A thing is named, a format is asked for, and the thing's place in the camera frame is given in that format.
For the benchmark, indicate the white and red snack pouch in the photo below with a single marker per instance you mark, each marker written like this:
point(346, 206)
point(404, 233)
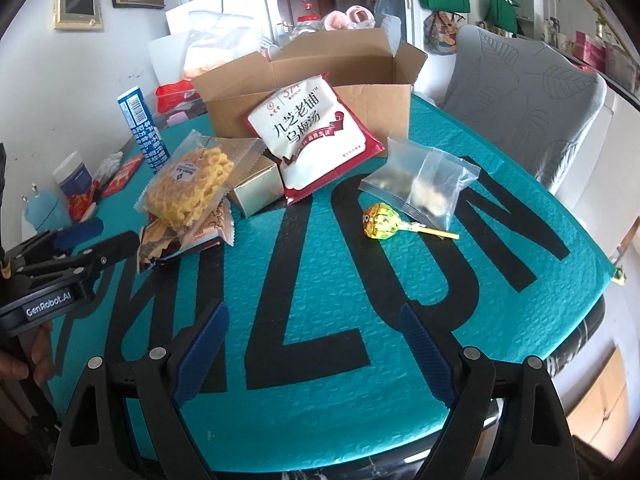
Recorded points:
point(310, 135)

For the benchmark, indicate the red bag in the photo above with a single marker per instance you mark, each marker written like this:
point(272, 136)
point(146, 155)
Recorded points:
point(175, 95)

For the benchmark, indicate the teal printed mat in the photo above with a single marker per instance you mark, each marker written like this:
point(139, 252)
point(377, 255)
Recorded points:
point(310, 280)

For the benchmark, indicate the yellow noodle snack packet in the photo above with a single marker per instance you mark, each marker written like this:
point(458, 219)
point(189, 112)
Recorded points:
point(192, 185)

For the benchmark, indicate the clear bag of snacks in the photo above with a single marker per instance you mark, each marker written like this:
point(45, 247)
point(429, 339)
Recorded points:
point(210, 55)

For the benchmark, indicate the light blue plug adapter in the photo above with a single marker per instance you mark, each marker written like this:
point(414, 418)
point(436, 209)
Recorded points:
point(45, 212)

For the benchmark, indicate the small red packet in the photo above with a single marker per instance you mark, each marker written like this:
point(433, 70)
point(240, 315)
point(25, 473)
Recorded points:
point(80, 205)

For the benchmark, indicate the yellow wrapped lollipop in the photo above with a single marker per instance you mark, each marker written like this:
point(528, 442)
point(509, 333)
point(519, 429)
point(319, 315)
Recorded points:
point(378, 222)

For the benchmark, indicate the pink plush slipper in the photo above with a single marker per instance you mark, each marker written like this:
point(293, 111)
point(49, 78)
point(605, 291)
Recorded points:
point(332, 20)
point(359, 15)

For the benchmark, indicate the white cup with blue label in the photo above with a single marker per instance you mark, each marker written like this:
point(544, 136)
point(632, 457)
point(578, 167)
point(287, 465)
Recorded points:
point(75, 175)

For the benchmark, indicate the wall control panel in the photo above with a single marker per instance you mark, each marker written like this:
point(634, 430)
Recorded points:
point(79, 7)

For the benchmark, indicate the white crumpled wrapper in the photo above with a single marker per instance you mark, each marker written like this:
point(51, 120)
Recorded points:
point(107, 166)

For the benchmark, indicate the grey leaf pattern chair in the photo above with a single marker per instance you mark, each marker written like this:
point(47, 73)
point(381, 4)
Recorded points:
point(525, 95)

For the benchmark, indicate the small clear zip bag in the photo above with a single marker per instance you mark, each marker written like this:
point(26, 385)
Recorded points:
point(440, 185)

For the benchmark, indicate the long red sachet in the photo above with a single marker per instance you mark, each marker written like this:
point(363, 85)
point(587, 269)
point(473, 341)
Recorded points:
point(122, 176)

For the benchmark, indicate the flat cardboard carton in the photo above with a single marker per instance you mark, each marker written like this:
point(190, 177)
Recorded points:
point(600, 400)

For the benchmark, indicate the patterned hanging bag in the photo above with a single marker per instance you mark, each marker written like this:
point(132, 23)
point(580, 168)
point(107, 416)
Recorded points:
point(440, 32)

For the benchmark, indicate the blue and white carton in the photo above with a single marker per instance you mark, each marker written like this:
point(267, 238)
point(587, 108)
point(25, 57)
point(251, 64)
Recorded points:
point(145, 135)

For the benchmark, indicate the frosted zip bag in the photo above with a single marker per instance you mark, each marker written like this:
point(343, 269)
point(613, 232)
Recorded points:
point(390, 170)

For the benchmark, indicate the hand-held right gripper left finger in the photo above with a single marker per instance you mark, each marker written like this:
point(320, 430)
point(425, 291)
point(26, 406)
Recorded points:
point(200, 352)

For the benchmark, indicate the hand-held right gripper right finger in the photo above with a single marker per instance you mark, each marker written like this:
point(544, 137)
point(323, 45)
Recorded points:
point(427, 355)

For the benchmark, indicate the pink box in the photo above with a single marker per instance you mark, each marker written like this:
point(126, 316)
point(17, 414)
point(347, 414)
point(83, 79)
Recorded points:
point(590, 45)

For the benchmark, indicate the person's left hand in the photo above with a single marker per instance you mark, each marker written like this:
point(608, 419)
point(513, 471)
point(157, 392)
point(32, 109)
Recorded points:
point(12, 365)

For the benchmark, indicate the small gold box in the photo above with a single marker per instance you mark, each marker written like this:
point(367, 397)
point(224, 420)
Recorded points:
point(255, 192)

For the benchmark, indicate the brown cardboard box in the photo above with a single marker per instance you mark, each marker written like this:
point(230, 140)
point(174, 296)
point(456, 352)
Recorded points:
point(370, 105)

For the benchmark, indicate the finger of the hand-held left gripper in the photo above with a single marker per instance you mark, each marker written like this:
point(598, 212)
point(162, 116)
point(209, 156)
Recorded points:
point(115, 250)
point(80, 232)

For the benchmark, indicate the brown snack packet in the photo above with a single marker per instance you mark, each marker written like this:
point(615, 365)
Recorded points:
point(165, 245)

